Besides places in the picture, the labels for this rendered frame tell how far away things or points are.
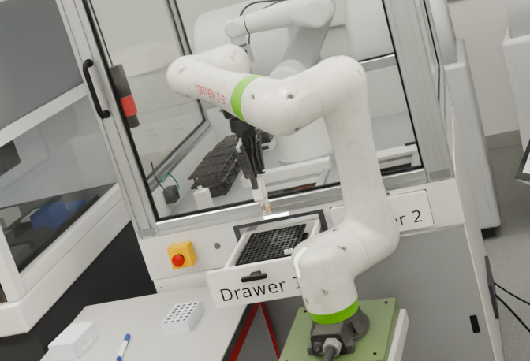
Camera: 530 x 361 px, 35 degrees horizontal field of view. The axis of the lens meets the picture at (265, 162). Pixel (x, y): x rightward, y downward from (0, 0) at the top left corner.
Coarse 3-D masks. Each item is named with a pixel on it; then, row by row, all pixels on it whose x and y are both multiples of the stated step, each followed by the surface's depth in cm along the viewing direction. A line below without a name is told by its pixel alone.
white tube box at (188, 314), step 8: (176, 304) 249; (184, 304) 247; (192, 304) 245; (200, 304) 246; (176, 312) 243; (184, 312) 242; (192, 312) 240; (200, 312) 245; (168, 320) 239; (176, 320) 238; (184, 320) 237; (192, 320) 239; (168, 328) 237; (176, 328) 237; (184, 328) 236; (192, 328) 238
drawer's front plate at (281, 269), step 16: (208, 272) 229; (224, 272) 227; (240, 272) 226; (272, 272) 224; (288, 272) 224; (240, 288) 228; (256, 288) 227; (272, 288) 226; (288, 288) 225; (224, 304) 231; (240, 304) 230
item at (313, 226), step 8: (288, 224) 258; (296, 224) 257; (312, 224) 256; (320, 224) 255; (248, 232) 262; (256, 232) 261; (304, 232) 258; (312, 232) 246; (320, 232) 251; (240, 240) 256; (240, 248) 253; (232, 256) 245; (232, 264) 243
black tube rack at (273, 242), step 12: (288, 228) 254; (300, 228) 251; (252, 240) 252; (264, 240) 249; (276, 240) 246; (288, 240) 243; (300, 240) 249; (252, 252) 243; (264, 252) 240; (276, 252) 237
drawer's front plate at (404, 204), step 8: (416, 192) 243; (424, 192) 242; (392, 200) 245; (400, 200) 245; (408, 200) 244; (416, 200) 244; (424, 200) 243; (336, 208) 250; (392, 208) 246; (400, 208) 245; (408, 208) 245; (416, 208) 244; (424, 208) 244; (336, 216) 250; (344, 216) 250; (400, 216) 246; (408, 216) 246; (416, 216) 245; (424, 216) 245; (336, 224) 251; (400, 224) 247; (408, 224) 247; (416, 224) 246; (424, 224) 246; (432, 224) 245
